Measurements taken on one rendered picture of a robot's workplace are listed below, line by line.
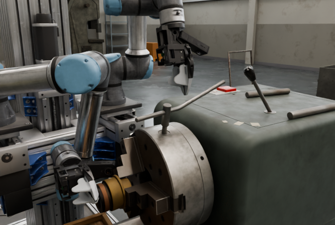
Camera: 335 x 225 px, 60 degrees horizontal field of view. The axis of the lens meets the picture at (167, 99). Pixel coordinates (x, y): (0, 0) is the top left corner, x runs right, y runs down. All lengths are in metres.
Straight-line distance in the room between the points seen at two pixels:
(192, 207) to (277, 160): 0.26
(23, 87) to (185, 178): 0.56
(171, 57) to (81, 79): 0.27
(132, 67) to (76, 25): 10.28
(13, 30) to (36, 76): 0.48
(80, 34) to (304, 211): 11.02
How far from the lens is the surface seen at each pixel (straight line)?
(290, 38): 11.74
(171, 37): 0.88
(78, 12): 11.64
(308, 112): 0.97
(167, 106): 0.76
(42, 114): 1.39
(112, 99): 1.36
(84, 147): 1.12
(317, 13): 11.35
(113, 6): 0.95
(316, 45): 11.31
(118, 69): 1.35
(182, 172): 0.75
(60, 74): 0.88
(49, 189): 1.38
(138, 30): 1.35
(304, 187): 1.01
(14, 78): 0.99
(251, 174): 0.79
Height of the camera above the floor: 1.52
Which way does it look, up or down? 14 degrees down
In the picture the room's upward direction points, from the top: straight up
